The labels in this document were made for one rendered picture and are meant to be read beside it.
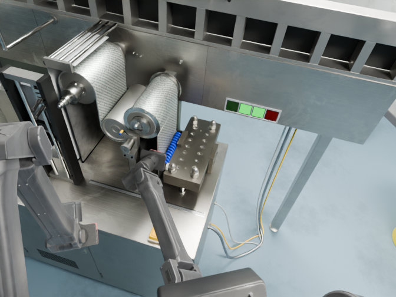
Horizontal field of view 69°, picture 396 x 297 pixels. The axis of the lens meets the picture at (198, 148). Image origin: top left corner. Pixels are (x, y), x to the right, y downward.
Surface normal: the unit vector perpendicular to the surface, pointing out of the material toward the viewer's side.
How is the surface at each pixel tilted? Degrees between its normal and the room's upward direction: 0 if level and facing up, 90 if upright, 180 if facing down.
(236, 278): 46
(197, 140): 0
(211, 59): 90
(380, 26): 90
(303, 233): 0
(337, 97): 90
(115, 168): 0
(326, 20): 90
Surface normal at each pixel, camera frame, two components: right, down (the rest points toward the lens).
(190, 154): 0.08, -0.69
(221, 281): -0.11, -0.99
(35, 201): 0.22, 0.76
